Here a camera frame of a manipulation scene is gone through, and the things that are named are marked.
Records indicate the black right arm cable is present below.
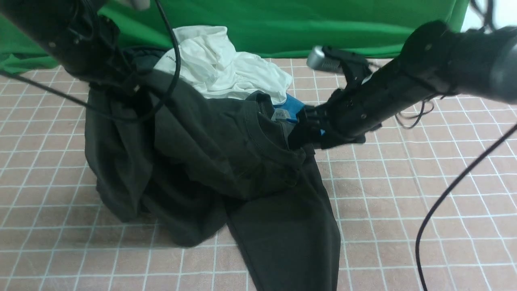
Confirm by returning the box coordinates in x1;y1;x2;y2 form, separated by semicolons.
415;124;517;291

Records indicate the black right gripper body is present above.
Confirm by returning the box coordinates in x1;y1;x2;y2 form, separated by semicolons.
288;69;404;150

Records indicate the dark teal shirt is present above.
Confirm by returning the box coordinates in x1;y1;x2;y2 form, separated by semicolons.
122;45;168;74

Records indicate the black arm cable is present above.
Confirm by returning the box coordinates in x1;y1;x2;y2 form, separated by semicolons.
415;124;517;291
0;0;181;123

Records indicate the dark gray long-sleeve shirt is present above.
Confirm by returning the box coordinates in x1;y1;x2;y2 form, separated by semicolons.
84;69;342;291

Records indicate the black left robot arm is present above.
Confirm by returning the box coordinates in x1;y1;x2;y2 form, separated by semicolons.
1;0;130;84

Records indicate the blue shirt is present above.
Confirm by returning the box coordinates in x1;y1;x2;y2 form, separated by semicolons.
271;94;325;139

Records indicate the green backdrop cloth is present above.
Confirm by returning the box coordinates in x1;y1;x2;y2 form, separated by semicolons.
0;0;469;73

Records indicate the pink checkered tablecloth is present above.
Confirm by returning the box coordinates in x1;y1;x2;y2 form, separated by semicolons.
0;78;516;291

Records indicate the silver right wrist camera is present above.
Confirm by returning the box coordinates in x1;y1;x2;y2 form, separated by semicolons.
306;46;370;75

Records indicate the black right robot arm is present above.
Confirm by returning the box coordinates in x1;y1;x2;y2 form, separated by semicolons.
288;21;517;149

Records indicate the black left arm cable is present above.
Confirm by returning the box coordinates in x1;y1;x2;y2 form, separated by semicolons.
0;0;181;123

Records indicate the white shirt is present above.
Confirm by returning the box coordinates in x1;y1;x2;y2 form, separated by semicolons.
174;25;292;105

